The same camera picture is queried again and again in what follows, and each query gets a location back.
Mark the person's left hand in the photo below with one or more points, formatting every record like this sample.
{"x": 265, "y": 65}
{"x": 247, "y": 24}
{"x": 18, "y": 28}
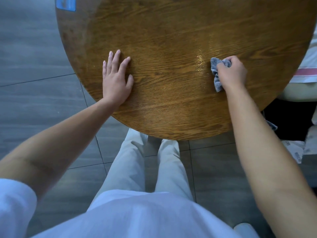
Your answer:
{"x": 115, "y": 83}

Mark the person's right forearm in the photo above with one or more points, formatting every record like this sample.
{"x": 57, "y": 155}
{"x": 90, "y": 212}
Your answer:
{"x": 265, "y": 156}

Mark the person's right fingers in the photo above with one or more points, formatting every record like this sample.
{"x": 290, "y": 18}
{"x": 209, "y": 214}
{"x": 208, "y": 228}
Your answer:
{"x": 224, "y": 64}

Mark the white pink striped garment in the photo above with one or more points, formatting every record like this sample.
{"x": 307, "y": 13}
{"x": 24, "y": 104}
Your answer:
{"x": 307, "y": 66}

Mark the person's left little finger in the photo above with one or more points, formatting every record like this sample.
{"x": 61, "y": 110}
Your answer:
{"x": 104, "y": 68}

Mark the blue sticker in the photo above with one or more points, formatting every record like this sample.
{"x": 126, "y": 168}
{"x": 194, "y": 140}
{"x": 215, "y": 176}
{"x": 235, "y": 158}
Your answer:
{"x": 65, "y": 3}

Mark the beige seat cushion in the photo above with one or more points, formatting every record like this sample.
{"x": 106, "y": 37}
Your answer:
{"x": 299, "y": 91}

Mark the person's left middle finger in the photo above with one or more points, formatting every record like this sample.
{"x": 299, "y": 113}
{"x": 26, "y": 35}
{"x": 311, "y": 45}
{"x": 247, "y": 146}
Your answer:
{"x": 116, "y": 59}

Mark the person's right hand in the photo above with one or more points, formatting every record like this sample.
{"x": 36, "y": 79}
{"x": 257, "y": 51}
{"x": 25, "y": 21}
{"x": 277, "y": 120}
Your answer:
{"x": 232, "y": 73}

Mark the white printed box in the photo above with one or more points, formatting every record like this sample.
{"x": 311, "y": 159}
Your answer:
{"x": 294, "y": 149}

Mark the person's left forearm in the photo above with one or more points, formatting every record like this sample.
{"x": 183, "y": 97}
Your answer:
{"x": 57, "y": 148}

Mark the grey cleaning cloth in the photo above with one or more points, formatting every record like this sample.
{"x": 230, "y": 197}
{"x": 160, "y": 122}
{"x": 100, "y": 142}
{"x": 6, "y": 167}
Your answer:
{"x": 216, "y": 65}

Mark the white shirt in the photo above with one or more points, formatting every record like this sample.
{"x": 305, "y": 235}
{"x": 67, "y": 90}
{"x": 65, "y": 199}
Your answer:
{"x": 138, "y": 216}

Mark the light grey trousers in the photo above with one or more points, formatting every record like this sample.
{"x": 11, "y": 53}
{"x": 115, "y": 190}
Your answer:
{"x": 128, "y": 166}

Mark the person's left thumb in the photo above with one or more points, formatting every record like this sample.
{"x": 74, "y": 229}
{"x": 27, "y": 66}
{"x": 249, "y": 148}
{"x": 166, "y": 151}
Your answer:
{"x": 130, "y": 82}

